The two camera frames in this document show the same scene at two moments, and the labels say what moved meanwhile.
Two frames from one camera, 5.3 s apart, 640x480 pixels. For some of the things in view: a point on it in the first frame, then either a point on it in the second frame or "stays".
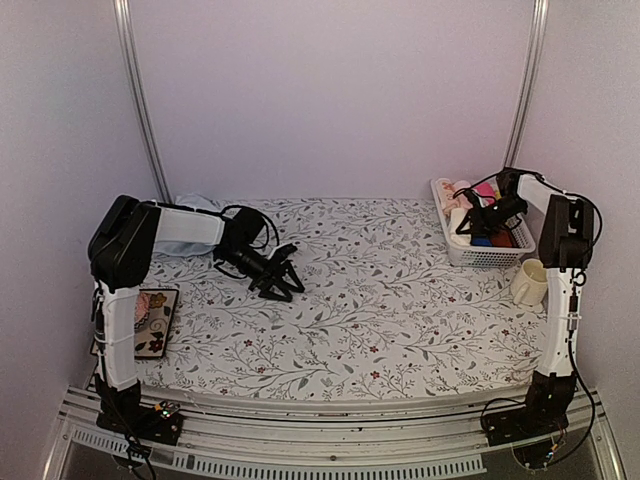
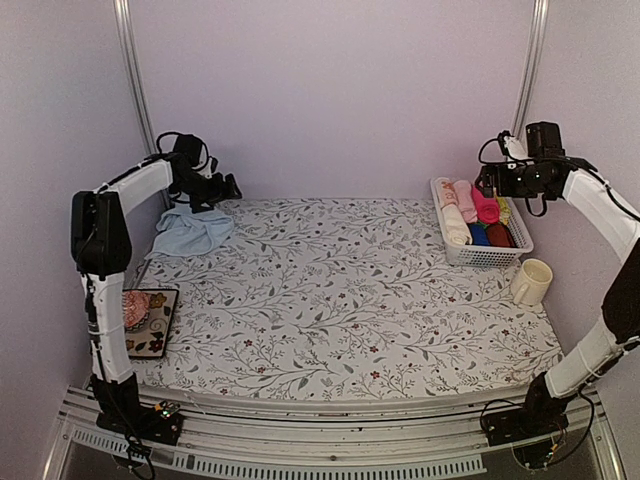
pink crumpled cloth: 142,308 stays
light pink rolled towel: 462,200 stays
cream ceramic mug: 529,286 stays
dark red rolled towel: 501,238 stays
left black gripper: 289,266 -> 220,194
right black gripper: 466,220 -> 503,188
